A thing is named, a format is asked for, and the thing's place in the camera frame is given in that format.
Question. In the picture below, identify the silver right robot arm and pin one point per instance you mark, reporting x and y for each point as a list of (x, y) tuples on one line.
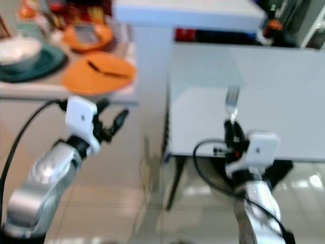
[(259, 208)]

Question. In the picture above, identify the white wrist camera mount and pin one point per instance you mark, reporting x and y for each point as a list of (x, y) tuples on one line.
[(260, 148), (82, 118)]

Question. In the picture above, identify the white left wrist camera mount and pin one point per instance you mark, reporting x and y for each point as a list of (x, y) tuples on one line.
[(82, 118)]

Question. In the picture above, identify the white orange small object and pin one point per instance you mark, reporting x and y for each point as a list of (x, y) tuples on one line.
[(270, 33)]

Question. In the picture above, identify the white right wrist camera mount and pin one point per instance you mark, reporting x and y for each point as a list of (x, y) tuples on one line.
[(260, 148)]

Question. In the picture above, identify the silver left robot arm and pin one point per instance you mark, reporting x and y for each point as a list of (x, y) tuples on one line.
[(48, 175)]

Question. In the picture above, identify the dark utensil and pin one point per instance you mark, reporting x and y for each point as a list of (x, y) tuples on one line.
[(106, 70)]

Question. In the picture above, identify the white counter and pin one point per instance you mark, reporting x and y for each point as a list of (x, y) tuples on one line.
[(25, 122)]

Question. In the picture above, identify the small orange dish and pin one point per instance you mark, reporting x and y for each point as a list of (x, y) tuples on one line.
[(68, 39)]

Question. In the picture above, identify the large orange plate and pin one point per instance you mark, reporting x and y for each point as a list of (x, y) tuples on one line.
[(81, 81)]

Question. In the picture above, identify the white bowl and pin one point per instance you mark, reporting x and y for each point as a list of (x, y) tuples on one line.
[(18, 52)]

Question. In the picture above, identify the low white table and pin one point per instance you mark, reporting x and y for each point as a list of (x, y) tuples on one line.
[(284, 101)]

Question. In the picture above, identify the grey item in dish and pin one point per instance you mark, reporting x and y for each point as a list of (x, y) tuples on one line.
[(87, 33)]

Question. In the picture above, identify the red snack packaging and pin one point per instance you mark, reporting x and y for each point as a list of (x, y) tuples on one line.
[(91, 9)]

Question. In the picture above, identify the silver metal fork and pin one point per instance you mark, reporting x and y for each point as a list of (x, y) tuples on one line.
[(232, 100)]

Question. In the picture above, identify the teal plate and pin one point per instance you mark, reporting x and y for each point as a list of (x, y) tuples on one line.
[(48, 63)]

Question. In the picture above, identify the tall white table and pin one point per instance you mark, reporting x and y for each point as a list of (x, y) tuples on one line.
[(152, 76)]

